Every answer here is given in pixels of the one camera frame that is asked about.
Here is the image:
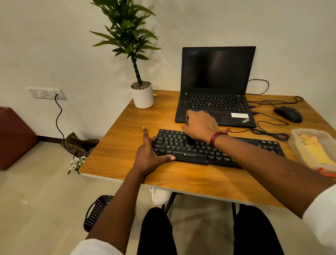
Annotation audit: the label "black laptop charger cable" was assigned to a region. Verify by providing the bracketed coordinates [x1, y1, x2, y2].
[246, 79, 270, 96]

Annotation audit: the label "green leafy plant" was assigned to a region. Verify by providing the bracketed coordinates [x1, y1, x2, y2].
[89, 0, 162, 86]

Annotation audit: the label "person's white shirt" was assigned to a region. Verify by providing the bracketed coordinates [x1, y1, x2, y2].
[69, 184, 336, 255]

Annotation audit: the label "black mouse cable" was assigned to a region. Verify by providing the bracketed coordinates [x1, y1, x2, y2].
[247, 95, 304, 116]

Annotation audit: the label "dark brown cabinet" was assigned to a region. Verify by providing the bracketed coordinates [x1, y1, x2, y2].
[0, 106, 40, 171]

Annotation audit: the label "black laptop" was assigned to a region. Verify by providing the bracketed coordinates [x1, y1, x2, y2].
[174, 46, 257, 129]

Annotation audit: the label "black woven basket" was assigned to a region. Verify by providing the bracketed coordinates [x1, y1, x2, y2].
[83, 195, 114, 233]

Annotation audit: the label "red wrist band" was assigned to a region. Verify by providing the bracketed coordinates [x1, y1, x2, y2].
[209, 129, 231, 148]

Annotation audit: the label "white flower bunch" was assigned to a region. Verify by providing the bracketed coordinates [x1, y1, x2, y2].
[67, 155, 87, 175]

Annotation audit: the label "yellow cloth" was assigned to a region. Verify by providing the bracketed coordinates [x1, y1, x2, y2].
[299, 134, 336, 166]

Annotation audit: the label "white plant pot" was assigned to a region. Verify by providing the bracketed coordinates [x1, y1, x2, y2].
[130, 81, 155, 109]

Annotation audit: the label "person's right forearm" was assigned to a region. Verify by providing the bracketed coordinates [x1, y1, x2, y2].
[215, 134, 336, 220]

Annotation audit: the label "clear plastic container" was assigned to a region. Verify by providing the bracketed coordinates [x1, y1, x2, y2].
[288, 128, 336, 174]

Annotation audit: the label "black cleaning brush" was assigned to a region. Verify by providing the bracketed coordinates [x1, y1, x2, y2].
[186, 115, 196, 146]

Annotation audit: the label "brown patterned bag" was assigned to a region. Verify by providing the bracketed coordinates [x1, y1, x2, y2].
[60, 132, 100, 158]

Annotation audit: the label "person's left forearm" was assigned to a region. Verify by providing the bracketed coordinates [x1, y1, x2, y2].
[86, 168, 145, 255]

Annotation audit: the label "black cables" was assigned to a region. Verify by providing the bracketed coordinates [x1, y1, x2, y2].
[220, 111, 290, 142]

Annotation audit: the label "white wall socket panel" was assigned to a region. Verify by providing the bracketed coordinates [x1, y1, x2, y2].
[27, 87, 68, 101]

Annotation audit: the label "black keyboard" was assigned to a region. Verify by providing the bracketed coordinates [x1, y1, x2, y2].
[152, 129, 286, 168]

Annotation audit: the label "person's right hand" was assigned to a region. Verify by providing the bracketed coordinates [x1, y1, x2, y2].
[181, 109, 221, 144]

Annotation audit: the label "person's left hand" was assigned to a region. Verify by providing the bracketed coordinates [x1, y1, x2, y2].
[132, 126, 176, 178]

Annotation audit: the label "black computer mouse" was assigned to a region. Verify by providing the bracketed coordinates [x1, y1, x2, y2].
[273, 106, 303, 123]

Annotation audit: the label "person's black trousers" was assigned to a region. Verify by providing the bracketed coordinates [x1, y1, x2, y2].
[136, 204, 285, 255]

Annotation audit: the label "black wall power cable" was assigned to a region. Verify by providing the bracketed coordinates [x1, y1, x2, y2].
[54, 94, 65, 140]

